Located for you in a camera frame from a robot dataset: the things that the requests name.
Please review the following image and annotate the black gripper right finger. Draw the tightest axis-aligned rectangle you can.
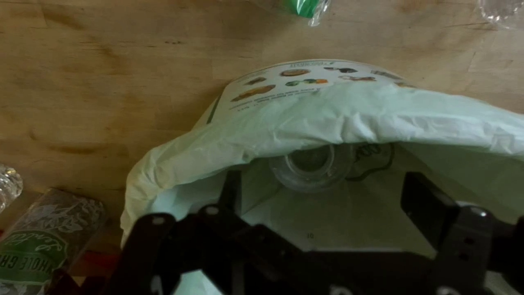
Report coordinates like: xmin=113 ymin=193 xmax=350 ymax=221
xmin=399 ymin=170 xmax=524 ymax=295

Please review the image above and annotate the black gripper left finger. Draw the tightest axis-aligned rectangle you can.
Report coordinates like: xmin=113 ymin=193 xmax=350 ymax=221
xmin=103 ymin=168 xmax=340 ymax=295

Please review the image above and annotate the large clear water bottle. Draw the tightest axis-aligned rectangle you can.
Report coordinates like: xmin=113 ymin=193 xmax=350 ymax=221
xmin=0 ymin=163 xmax=26 ymax=214

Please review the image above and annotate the white bin with green liner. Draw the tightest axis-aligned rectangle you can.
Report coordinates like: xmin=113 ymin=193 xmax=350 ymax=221
xmin=119 ymin=80 xmax=524 ymax=295

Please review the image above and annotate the white compost bin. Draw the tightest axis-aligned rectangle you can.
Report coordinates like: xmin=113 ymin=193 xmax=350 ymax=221
xmin=204 ymin=57 xmax=422 ymax=129

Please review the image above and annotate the green snack bag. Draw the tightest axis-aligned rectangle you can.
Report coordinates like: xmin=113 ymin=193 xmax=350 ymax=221
xmin=0 ymin=186 xmax=106 ymax=295

